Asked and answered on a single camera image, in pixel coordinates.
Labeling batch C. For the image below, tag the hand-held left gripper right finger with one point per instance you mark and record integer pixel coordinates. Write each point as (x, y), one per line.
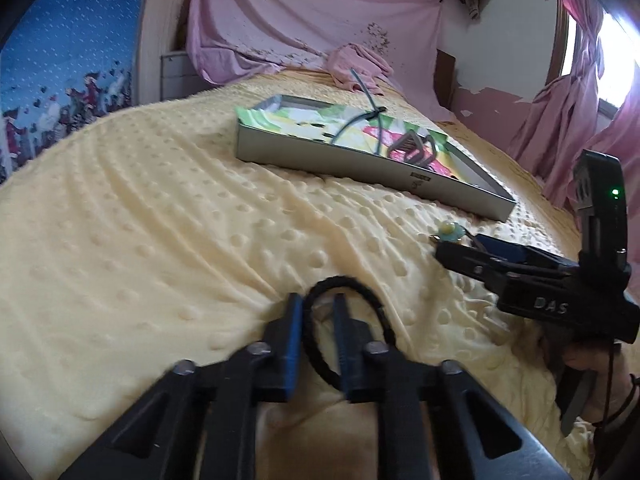
(342, 340)

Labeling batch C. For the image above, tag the wooden wardrobe panel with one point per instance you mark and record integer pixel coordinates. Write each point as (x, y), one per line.
(160, 20)

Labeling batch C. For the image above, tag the blue printed fabric wardrobe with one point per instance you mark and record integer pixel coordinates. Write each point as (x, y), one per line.
(65, 60)

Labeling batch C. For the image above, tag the grey hair claw clip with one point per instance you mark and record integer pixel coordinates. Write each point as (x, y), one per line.
(407, 145)

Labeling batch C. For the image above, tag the pink hanging sheet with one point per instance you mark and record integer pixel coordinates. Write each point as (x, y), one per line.
(280, 10)

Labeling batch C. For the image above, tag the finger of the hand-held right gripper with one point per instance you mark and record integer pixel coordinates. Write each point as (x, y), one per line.
(470, 262)
(530, 259)

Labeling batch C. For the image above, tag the pink curtain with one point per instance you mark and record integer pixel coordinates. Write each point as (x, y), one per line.
(560, 120)

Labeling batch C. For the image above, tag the brown wooden headboard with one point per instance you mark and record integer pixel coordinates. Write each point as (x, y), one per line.
(445, 80)

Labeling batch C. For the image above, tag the person's right hand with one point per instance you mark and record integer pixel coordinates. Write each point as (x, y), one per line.
(617, 375)

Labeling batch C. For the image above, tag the grey tray with colourful lining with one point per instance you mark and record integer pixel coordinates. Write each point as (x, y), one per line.
(370, 170)

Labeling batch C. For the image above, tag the grey bedside cabinet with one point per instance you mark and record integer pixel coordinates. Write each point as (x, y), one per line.
(177, 75)

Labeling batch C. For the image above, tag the pink towel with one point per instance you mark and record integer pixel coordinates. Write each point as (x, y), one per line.
(350, 65)

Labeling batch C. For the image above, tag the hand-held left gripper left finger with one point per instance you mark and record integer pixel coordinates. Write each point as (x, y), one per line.
(295, 330)

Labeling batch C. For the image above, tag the blue wrist watch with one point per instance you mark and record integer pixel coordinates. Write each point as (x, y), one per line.
(357, 119)

